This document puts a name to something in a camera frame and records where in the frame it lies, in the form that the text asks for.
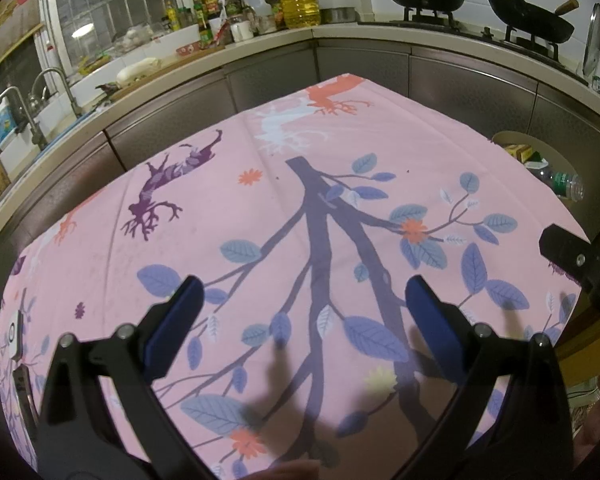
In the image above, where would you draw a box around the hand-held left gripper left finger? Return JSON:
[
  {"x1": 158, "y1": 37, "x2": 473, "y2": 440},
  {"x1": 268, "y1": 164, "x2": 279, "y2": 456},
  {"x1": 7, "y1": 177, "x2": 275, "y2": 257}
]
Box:
[{"x1": 35, "y1": 275, "x2": 206, "y2": 480}]

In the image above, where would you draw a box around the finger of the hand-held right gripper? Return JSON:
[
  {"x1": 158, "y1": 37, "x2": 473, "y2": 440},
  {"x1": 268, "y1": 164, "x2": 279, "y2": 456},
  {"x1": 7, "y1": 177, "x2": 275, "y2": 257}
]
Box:
[{"x1": 539, "y1": 225, "x2": 600, "y2": 329}]

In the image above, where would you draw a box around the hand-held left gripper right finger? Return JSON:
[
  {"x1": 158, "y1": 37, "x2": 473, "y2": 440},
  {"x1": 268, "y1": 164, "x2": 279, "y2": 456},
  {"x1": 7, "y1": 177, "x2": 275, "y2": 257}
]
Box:
[{"x1": 405, "y1": 276, "x2": 574, "y2": 480}]

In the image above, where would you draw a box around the beige round bin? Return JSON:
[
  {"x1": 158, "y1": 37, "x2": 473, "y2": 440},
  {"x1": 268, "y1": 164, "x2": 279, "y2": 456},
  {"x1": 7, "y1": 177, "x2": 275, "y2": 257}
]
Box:
[{"x1": 492, "y1": 130, "x2": 590, "y2": 242}]

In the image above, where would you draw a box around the clear plastic bottle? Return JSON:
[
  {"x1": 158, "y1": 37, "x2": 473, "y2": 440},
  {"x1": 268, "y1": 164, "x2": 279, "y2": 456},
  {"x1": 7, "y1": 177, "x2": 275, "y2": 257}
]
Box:
[{"x1": 535, "y1": 167, "x2": 586, "y2": 202}]

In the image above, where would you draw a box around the white smartphone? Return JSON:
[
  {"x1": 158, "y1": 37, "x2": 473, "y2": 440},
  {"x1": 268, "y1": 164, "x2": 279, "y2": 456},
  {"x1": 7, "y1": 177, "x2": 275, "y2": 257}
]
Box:
[{"x1": 5, "y1": 305, "x2": 29, "y2": 361}]

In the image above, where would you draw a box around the pink floral tablecloth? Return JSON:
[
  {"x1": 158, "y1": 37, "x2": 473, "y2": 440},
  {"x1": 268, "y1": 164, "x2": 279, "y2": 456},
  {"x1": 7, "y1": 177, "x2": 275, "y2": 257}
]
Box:
[{"x1": 0, "y1": 74, "x2": 592, "y2": 480}]

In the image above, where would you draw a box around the glass pot lid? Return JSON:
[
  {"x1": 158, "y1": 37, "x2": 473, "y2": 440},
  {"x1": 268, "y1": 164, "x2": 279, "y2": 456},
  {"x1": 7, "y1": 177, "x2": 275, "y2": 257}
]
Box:
[{"x1": 582, "y1": 2, "x2": 600, "y2": 79}]

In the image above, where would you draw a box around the black frying pan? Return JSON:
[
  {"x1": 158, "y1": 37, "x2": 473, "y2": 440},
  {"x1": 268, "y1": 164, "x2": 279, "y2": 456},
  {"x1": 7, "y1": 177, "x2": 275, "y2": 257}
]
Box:
[{"x1": 487, "y1": 0, "x2": 581, "y2": 44}]

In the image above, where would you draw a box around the gas stove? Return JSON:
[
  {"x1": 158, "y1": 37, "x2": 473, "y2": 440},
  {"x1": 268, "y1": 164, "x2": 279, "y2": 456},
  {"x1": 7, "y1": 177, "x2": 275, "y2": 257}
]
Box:
[{"x1": 359, "y1": 7, "x2": 572, "y2": 69}]

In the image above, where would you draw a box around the white radish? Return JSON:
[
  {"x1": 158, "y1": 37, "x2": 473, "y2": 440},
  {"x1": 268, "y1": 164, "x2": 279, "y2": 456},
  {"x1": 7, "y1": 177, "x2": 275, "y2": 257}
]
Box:
[{"x1": 116, "y1": 57, "x2": 161, "y2": 86}]

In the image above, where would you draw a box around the square steel faucet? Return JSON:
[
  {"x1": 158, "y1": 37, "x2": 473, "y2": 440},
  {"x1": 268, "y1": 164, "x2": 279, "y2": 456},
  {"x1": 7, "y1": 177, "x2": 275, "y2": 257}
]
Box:
[{"x1": 0, "y1": 86, "x2": 47, "y2": 152}]

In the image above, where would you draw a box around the blue label detergent bottle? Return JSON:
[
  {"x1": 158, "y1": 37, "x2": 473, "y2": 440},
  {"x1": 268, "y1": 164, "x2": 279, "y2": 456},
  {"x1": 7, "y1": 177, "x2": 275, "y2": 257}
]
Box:
[{"x1": 0, "y1": 97, "x2": 21, "y2": 147}]

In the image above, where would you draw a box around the curved steel faucet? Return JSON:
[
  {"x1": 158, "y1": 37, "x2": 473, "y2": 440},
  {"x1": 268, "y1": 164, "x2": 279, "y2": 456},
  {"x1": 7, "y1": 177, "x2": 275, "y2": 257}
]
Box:
[{"x1": 30, "y1": 67, "x2": 84, "y2": 117}]

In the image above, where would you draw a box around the row of condiment bottles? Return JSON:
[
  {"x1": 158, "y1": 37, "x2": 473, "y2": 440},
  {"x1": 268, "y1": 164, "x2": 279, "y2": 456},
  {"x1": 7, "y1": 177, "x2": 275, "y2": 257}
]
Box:
[{"x1": 162, "y1": 0, "x2": 241, "y2": 49}]

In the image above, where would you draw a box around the small steel pot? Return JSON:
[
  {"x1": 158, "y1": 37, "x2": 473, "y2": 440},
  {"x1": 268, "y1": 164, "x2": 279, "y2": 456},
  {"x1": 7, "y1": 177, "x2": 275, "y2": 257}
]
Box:
[{"x1": 322, "y1": 7, "x2": 357, "y2": 24}]

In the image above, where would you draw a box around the barred window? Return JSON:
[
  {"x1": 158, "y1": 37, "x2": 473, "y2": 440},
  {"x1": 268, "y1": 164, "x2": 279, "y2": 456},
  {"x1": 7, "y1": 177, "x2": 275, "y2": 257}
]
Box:
[{"x1": 39, "y1": 0, "x2": 192, "y2": 77}]

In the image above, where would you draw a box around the white plastic jug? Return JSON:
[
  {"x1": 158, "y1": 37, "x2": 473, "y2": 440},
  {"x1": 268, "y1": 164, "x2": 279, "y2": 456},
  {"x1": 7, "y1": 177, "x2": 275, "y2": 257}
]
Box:
[{"x1": 242, "y1": 0, "x2": 274, "y2": 29}]

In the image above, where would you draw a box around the black strap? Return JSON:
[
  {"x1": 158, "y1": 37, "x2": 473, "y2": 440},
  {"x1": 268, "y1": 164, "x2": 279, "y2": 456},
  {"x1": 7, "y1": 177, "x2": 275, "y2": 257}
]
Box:
[{"x1": 14, "y1": 365, "x2": 37, "y2": 442}]

